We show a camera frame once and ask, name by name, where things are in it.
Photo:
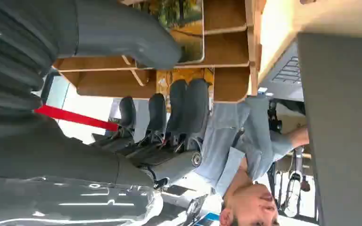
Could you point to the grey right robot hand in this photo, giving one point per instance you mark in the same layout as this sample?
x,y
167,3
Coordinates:
x,y
59,162

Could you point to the yellow printed card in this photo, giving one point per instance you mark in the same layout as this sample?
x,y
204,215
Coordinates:
x,y
165,78

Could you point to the wooden card box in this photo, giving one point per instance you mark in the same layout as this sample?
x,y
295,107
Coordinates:
x,y
227,46

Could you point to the grey laptop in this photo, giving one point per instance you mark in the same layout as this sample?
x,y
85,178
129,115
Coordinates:
x,y
340,124

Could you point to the white metal stand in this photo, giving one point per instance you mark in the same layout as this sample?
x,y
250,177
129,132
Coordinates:
x,y
295,187

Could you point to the person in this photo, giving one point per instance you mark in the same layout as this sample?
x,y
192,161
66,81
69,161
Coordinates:
x,y
231,134

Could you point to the black and blue packet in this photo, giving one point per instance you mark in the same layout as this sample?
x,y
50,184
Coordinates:
x,y
199,212

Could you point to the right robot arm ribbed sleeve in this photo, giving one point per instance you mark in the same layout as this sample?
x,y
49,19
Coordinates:
x,y
12,46

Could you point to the black device on stand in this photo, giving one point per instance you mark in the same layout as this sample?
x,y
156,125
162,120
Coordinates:
x,y
274,120

